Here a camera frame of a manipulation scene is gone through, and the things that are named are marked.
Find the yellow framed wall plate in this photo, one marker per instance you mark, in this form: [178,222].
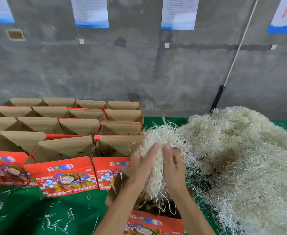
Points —
[16,34]

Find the person's left forearm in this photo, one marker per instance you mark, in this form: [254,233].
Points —
[119,210]

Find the pile of shredded paper filler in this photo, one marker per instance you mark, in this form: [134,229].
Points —
[251,164]

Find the person's right hand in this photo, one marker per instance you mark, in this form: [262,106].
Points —
[174,173]

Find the red printed cardboard box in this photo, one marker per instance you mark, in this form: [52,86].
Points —
[153,225]

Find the handful of shredded filler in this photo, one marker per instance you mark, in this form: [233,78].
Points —
[158,137]

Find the person's left hand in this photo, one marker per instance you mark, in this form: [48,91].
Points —
[141,168]

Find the white pole with black grip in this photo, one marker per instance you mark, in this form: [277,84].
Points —
[217,99]

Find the group of red fruit boxes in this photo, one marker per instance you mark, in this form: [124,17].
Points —
[60,124]

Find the person's right forearm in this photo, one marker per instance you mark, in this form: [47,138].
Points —
[195,217]

